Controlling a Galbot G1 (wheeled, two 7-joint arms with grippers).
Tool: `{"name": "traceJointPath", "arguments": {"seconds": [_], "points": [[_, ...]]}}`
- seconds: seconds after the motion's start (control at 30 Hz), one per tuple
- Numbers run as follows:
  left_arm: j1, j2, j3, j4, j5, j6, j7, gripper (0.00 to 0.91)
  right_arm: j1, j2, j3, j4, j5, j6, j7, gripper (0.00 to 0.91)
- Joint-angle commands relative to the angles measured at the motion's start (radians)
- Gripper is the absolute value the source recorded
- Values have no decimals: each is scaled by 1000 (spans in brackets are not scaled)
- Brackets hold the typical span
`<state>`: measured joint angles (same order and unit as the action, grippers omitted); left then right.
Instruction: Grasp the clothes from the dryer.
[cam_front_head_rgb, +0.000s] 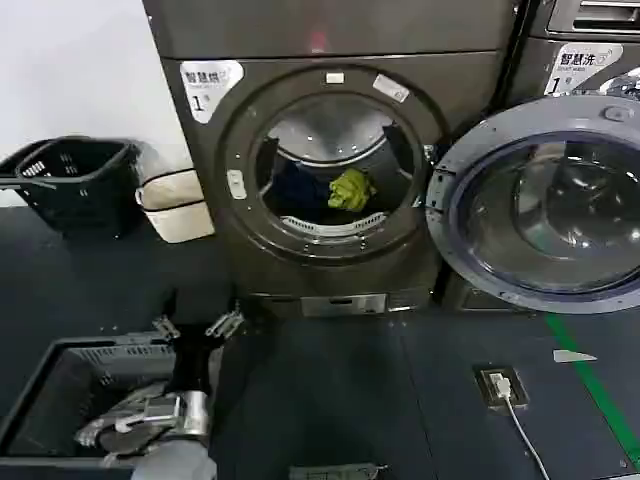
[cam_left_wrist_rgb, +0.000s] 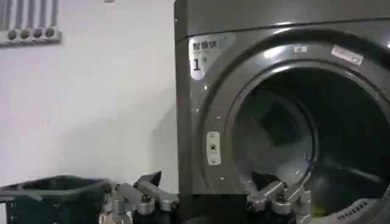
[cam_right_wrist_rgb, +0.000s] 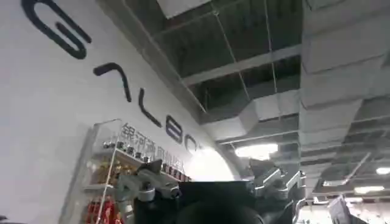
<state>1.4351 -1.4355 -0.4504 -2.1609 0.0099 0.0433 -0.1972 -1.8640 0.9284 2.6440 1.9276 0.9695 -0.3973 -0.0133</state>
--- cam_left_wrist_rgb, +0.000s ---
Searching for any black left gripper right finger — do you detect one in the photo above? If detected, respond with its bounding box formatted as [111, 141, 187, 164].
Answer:
[246, 172, 313, 224]

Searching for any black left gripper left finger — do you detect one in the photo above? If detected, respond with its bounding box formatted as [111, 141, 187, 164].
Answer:
[111, 170, 180, 224]

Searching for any dark laundry basket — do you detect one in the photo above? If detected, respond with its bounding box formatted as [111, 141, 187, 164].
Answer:
[0, 175, 114, 224]

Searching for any grey dryer with round opening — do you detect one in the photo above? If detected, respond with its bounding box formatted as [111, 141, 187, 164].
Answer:
[173, 0, 390, 224]

